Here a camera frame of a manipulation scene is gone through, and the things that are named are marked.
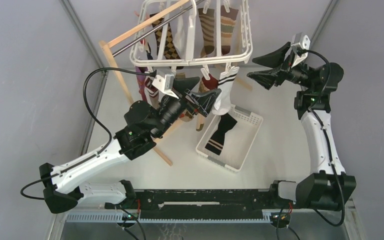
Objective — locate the navy blue sock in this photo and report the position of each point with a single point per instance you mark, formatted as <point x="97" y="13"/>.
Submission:
<point x="148" y="50"/>

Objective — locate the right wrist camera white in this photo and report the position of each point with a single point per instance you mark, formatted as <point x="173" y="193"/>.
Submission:
<point x="300" y="43"/>

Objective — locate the black sock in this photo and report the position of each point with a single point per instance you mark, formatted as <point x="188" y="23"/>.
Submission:
<point x="216" y="142"/>

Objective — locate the white plastic clip hanger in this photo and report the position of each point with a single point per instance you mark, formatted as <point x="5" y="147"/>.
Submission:
<point x="165" y="54"/>

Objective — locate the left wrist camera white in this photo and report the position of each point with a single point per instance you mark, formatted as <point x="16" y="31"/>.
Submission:
<point x="163" y="81"/>

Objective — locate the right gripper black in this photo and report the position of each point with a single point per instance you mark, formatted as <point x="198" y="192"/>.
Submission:
<point x="275" y="59"/>

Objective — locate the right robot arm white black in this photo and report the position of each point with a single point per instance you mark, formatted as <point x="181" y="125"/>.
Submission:
<point x="328" y="187"/>

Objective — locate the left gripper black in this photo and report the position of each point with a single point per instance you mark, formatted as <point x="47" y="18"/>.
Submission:
<point x="203" y="101"/>

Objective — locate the white plastic basket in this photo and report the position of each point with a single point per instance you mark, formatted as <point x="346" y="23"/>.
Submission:
<point x="238" y="140"/>

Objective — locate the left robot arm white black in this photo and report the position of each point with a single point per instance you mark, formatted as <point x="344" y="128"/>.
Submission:
<point x="66" y="185"/>

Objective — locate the metal hanging rod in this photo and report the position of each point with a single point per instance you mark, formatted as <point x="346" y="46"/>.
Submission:
<point x="148" y="22"/>

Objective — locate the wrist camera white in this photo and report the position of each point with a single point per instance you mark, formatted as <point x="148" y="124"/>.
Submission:
<point x="300" y="43"/>
<point x="163" y="81"/>

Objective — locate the white sock hanging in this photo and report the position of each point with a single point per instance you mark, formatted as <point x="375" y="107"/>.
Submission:
<point x="179" y="39"/>

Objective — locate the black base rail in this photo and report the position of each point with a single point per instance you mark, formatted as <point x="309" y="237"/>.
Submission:
<point x="203" y="204"/>

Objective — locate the beige orange argyle sock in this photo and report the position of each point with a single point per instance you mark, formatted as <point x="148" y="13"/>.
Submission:
<point x="186" y="116"/>

